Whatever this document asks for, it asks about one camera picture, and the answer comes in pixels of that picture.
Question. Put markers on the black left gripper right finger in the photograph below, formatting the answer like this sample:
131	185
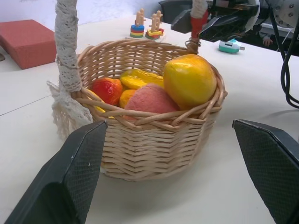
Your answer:
273	168

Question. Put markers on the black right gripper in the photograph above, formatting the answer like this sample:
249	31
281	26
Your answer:
224	25

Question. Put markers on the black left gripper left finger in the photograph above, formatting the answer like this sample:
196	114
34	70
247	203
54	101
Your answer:
58	186

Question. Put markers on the teal and white device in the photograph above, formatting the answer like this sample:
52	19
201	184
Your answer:
229	46

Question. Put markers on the black office chair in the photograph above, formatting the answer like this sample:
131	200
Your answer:
175	14

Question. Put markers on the large yellow orange mango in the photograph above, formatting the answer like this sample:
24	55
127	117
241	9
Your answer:
189	81

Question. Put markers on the yellow banana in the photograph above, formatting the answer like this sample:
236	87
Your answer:
99	108

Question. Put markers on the yellow star fruit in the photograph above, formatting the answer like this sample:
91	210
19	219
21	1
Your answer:
137	79

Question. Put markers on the pink peach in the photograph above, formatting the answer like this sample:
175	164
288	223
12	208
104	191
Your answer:
149	100

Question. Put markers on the red orange apple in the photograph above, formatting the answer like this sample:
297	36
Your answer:
106	89

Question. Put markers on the small orange fruit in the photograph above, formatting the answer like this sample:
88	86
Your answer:
126	98

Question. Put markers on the red foam block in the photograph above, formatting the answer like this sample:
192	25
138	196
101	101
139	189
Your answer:
25	42

